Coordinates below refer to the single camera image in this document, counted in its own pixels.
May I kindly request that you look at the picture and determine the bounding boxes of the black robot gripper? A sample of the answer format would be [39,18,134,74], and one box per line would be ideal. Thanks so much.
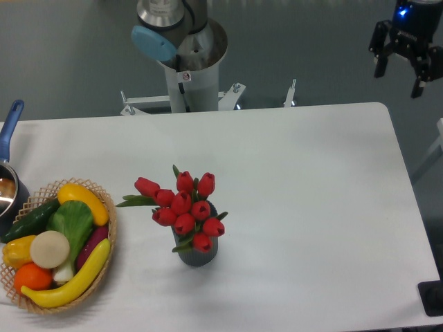
[368,1,442,98]

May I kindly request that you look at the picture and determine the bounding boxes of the red tulip bouquet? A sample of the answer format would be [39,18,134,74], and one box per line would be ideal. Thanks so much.
[117,165,228,254]

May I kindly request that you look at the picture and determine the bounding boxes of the dark grey ribbed vase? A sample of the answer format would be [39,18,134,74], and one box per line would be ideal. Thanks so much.
[172,201,225,267]

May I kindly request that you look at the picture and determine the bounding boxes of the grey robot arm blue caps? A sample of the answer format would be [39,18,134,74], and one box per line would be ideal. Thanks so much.
[132,1,442,98]

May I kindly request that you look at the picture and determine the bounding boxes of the black box at table edge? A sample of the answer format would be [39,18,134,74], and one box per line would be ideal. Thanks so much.
[417,280,442,317]

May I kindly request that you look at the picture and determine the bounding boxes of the purple sweet potato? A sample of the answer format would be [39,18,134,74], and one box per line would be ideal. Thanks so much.
[75,225,108,271]

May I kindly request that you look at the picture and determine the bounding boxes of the yellow squash upper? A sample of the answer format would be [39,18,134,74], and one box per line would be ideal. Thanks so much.
[57,183,109,226]

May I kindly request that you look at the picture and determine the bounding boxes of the green leafy bok choy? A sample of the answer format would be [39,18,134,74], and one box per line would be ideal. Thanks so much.
[46,201,93,286]

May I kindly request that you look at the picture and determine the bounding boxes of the woven wicker basket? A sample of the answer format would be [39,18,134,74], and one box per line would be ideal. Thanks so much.
[1,178,117,315]

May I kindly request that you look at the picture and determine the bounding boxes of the green cucumber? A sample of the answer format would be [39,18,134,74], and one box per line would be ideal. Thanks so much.
[1,199,60,243]

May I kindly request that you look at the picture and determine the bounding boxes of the beige round mushroom cap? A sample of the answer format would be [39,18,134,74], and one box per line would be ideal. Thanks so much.
[30,230,70,269]

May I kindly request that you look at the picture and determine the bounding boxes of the yellow banana squash lower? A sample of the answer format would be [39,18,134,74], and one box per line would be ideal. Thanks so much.
[21,239,111,308]

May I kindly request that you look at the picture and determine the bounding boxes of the yellow bell pepper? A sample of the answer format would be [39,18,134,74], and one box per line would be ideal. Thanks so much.
[2,235,37,269]

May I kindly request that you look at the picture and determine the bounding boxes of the orange fruit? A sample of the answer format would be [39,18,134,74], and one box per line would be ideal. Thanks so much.
[14,263,53,294]

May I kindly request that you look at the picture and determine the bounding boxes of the white frame at right edge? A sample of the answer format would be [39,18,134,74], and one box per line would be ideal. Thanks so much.
[409,118,443,184]

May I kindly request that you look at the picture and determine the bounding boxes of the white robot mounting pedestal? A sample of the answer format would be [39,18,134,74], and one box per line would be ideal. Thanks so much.
[120,19,298,117]

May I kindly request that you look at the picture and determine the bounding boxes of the blue handled saucepan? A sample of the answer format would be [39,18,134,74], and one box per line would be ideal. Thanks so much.
[1,100,29,236]

